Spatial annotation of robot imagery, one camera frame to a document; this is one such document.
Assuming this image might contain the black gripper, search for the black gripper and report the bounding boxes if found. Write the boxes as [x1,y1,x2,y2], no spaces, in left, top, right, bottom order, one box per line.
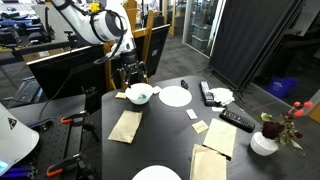
[117,50,150,90]

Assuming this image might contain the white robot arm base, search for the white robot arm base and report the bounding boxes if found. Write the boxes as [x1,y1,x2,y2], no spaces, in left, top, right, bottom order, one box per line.
[0,102,40,177]

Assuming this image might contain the white bowl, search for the white bowl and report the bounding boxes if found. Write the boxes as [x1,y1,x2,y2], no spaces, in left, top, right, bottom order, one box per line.
[124,82,155,106]

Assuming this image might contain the tan card near edge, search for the tan card near edge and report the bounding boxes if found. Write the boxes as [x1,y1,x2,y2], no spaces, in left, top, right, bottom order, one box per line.
[114,91,128,100]

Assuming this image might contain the small black monitor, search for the small black monitor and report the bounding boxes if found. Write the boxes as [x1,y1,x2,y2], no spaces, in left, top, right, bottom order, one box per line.
[134,23,171,78]

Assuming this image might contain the large white paper plate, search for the large white paper plate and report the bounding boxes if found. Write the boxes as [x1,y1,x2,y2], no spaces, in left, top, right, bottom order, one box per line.
[158,85,193,108]

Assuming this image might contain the rounded black remote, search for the rounded black remote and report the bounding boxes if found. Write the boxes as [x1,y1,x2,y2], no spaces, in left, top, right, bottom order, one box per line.
[180,79,190,91]

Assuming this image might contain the small tan card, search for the small tan card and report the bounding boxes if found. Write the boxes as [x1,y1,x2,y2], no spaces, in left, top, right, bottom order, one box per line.
[185,108,199,121]

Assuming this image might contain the large black monitor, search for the large black monitor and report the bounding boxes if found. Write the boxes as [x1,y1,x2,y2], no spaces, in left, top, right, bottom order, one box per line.
[27,43,108,101]

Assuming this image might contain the grey storage bin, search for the grey storage bin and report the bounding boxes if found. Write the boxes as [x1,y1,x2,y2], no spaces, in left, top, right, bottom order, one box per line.
[192,23,213,40]
[190,34,210,52]

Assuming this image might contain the long black tv remote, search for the long black tv remote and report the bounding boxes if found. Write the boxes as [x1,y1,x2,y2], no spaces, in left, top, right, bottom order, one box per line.
[199,80,217,107]

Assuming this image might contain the black orange bar clamp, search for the black orange bar clamp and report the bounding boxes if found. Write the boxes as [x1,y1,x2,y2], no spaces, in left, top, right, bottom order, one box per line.
[59,111,90,125]
[45,152,88,178]

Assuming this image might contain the small tan packet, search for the small tan packet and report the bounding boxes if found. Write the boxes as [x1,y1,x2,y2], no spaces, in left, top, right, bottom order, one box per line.
[191,119,210,135]

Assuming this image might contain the small white paper slip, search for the small white paper slip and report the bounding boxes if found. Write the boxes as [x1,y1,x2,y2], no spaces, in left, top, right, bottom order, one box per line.
[211,105,226,113]

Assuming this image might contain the crumpled white tissue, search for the crumpled white tissue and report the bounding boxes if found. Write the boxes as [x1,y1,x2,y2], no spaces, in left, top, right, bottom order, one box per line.
[209,87,236,107]

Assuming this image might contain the small white paper plate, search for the small white paper plate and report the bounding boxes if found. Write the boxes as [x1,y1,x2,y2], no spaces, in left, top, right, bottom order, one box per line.
[131,164,183,180]

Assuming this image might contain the black horizontal bar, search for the black horizontal bar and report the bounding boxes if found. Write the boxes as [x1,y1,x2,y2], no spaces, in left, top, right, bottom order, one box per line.
[11,39,84,58]

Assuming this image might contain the black perforated side table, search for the black perforated side table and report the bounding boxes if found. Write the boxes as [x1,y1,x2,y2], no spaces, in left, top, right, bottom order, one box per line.
[6,93,104,180]

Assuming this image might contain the black office chair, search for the black office chair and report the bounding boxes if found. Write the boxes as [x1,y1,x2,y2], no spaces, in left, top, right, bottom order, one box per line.
[28,6,56,44]

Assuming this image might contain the black device blue light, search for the black device blue light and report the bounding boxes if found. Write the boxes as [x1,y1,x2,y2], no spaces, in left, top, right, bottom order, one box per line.
[28,117,54,133]

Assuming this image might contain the short black remote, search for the short black remote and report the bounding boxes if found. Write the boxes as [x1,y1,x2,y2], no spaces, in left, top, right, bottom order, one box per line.
[218,108,256,134]

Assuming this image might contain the black keyboard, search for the black keyboard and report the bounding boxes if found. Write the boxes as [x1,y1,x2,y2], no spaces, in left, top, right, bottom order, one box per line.
[11,76,43,105]

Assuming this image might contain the folded brown paper napkin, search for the folded brown paper napkin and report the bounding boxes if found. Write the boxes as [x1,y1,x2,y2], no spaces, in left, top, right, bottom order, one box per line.
[189,143,228,180]

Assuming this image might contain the black partition curtain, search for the black partition curtain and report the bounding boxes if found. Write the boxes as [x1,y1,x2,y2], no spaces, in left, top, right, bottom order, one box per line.
[208,0,306,91]

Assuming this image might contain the white ribbed vase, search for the white ribbed vase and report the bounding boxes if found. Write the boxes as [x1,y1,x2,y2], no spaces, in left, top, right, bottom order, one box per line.
[249,131,280,157]

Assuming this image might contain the blue bin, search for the blue bin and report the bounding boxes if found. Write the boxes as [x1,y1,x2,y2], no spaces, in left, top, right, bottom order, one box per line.
[266,75,299,99]

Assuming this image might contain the dark rose bouquet orange buds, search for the dark rose bouquet orange buds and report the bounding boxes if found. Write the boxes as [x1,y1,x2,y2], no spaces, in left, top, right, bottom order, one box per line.
[259,100,314,151]

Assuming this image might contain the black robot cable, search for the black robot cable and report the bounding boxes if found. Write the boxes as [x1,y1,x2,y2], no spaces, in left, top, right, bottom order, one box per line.
[89,9,130,65]

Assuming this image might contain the yellow wooden frame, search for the yellow wooden frame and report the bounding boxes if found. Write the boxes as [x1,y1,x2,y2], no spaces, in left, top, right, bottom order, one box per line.
[103,0,158,93]

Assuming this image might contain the black camera stand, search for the black camera stand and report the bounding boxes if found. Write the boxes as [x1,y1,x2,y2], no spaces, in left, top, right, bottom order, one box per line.
[80,85,102,143]

